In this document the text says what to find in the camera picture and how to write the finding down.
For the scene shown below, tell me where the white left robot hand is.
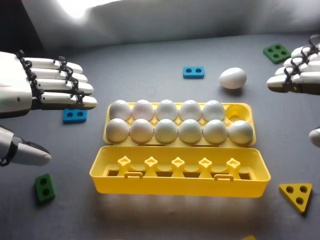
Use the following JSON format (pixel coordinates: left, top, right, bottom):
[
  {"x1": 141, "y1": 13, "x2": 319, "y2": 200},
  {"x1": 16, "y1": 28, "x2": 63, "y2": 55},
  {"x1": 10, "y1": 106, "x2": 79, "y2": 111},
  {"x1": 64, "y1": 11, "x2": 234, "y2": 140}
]
[{"x1": 0, "y1": 49, "x2": 98, "y2": 167}]

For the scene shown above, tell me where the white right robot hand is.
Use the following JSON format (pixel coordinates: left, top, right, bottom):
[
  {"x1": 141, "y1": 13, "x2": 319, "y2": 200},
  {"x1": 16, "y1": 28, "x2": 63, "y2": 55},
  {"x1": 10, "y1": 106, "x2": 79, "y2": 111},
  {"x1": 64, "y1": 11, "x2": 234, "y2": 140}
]
[{"x1": 266, "y1": 34, "x2": 320, "y2": 149}]

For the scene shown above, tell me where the white plastic egg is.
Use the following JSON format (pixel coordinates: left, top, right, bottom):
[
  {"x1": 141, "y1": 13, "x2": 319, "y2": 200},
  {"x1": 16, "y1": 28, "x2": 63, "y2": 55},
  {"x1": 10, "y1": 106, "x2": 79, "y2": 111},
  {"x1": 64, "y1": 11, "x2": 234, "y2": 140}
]
[
  {"x1": 155, "y1": 99, "x2": 179, "y2": 121},
  {"x1": 153, "y1": 118, "x2": 179, "y2": 144},
  {"x1": 227, "y1": 120, "x2": 254, "y2": 145},
  {"x1": 178, "y1": 118, "x2": 203, "y2": 144},
  {"x1": 129, "y1": 118, "x2": 154, "y2": 144},
  {"x1": 202, "y1": 119, "x2": 229, "y2": 145},
  {"x1": 105, "y1": 117, "x2": 131, "y2": 143},
  {"x1": 201, "y1": 99, "x2": 226, "y2": 122},
  {"x1": 109, "y1": 99, "x2": 133, "y2": 120},
  {"x1": 178, "y1": 99, "x2": 202, "y2": 121},
  {"x1": 218, "y1": 67, "x2": 248, "y2": 90},
  {"x1": 131, "y1": 99, "x2": 155, "y2": 121}
]

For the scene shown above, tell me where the yellow egg carton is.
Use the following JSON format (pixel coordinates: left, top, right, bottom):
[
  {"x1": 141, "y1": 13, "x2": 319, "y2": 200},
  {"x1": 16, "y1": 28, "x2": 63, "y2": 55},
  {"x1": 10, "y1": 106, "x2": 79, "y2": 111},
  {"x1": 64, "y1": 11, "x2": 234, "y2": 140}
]
[{"x1": 89, "y1": 101, "x2": 272, "y2": 199}]

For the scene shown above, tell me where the green four-hole block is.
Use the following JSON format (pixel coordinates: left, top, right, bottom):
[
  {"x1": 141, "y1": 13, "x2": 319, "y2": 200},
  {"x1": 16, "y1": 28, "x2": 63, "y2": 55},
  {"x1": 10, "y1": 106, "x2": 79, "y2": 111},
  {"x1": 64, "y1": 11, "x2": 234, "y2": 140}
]
[{"x1": 262, "y1": 43, "x2": 292, "y2": 65}]

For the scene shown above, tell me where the blue four-hole block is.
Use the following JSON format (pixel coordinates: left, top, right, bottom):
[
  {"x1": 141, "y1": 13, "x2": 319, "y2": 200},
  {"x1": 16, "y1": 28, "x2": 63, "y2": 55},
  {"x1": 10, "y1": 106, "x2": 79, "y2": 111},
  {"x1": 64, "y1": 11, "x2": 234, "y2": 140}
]
[{"x1": 62, "y1": 108, "x2": 88, "y2": 125}]

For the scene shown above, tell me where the green two-hole block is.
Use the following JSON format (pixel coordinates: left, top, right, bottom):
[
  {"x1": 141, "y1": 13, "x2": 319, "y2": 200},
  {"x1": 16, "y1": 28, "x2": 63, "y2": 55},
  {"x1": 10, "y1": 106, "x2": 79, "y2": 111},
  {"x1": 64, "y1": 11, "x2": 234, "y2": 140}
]
[{"x1": 34, "y1": 173, "x2": 56, "y2": 205}]

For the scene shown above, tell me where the blue two-hole block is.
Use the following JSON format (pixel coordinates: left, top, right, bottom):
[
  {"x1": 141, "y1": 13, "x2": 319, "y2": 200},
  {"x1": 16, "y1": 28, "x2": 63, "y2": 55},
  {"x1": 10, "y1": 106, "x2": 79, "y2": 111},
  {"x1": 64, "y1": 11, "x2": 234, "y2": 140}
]
[{"x1": 182, "y1": 66, "x2": 205, "y2": 79}]

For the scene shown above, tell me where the yellow triangle block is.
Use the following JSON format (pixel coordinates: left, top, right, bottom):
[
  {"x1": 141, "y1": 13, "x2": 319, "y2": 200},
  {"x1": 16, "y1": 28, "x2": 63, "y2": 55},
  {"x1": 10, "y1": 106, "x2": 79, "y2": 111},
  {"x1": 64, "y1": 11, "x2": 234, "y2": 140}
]
[{"x1": 278, "y1": 183, "x2": 313, "y2": 214}]

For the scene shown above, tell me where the grey table cloth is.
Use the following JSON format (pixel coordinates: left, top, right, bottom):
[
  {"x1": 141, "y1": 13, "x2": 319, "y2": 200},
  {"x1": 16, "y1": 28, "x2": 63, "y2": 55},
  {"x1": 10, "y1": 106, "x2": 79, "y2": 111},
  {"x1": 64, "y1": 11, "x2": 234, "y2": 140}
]
[{"x1": 0, "y1": 32, "x2": 320, "y2": 240}]

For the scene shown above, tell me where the white fabric backdrop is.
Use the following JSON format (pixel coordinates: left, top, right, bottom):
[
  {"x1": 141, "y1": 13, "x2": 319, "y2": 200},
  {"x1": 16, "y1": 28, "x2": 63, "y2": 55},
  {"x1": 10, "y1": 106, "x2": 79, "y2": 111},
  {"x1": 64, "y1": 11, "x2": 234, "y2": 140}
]
[{"x1": 21, "y1": 0, "x2": 320, "y2": 50}]

